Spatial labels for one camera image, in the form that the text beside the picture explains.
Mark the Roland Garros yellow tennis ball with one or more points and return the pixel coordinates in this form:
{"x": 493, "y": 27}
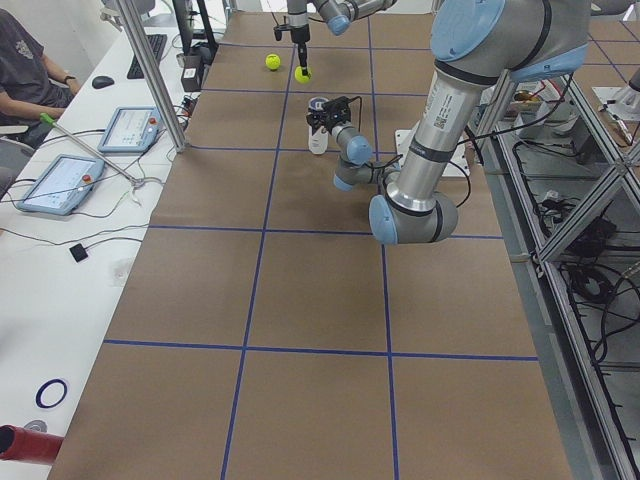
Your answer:
{"x": 302, "y": 76}

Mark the aluminium side frame rail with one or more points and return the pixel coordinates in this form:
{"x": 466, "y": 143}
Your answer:
{"x": 566, "y": 189}

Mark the aluminium frame post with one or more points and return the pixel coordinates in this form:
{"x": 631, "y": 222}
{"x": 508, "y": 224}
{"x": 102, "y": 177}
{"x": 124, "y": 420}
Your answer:
{"x": 142, "y": 49}

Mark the teach pendant tablet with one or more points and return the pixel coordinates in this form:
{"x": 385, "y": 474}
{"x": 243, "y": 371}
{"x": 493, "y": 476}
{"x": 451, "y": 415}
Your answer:
{"x": 131, "y": 130}
{"x": 63, "y": 186}

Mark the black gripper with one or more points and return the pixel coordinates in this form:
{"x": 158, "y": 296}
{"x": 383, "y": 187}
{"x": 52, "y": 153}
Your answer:
{"x": 326, "y": 121}

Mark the white blue tennis ball can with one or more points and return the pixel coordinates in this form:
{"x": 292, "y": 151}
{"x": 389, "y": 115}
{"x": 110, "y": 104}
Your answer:
{"x": 318, "y": 136}

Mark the near teach pendant tablet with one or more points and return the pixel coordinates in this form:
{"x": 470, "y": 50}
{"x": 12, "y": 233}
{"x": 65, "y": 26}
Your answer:
{"x": 63, "y": 186}

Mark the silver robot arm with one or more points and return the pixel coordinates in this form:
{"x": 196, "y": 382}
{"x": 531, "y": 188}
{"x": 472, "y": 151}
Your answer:
{"x": 336, "y": 15}
{"x": 473, "y": 43}

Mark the green handled reacher stick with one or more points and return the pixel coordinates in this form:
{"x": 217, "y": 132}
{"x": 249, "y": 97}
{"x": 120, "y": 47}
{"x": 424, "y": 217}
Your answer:
{"x": 136, "y": 183}

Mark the brown paper table cover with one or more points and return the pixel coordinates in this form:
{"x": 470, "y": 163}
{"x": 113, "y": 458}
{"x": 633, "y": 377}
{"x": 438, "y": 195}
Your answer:
{"x": 263, "y": 333}

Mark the black computer mouse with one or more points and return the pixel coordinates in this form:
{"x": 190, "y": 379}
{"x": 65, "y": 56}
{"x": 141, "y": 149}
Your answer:
{"x": 101, "y": 82}

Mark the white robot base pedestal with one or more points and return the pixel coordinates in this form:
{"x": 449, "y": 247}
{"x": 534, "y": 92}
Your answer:
{"x": 458, "y": 165}

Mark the black computer monitor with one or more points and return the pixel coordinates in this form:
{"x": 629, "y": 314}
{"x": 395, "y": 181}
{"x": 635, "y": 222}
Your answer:
{"x": 185, "y": 15}

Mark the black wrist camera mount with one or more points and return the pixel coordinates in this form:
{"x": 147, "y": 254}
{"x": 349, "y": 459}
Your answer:
{"x": 337, "y": 106}

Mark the black box with label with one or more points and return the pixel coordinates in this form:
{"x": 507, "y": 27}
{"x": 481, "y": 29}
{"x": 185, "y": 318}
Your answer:
{"x": 192, "y": 73}

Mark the Wilson yellow tennis ball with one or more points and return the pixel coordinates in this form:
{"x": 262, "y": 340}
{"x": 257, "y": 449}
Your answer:
{"x": 272, "y": 61}

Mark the far teach pendant tablet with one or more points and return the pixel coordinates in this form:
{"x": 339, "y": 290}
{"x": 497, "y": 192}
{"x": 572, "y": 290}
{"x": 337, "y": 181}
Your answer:
{"x": 131, "y": 130}

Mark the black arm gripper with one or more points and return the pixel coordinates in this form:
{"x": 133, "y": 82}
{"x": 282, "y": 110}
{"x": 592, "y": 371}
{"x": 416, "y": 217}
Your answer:
{"x": 300, "y": 35}

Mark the small black square device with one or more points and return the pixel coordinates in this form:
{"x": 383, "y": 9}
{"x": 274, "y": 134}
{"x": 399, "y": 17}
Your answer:
{"x": 78, "y": 252}

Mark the seated person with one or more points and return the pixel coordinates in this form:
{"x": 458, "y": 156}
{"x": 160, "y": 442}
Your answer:
{"x": 31, "y": 83}

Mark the red cylinder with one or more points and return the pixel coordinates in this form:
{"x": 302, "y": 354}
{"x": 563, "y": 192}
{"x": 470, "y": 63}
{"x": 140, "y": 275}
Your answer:
{"x": 30, "y": 446}

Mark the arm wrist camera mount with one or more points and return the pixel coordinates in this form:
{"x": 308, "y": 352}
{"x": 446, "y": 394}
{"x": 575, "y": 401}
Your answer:
{"x": 280, "y": 29}

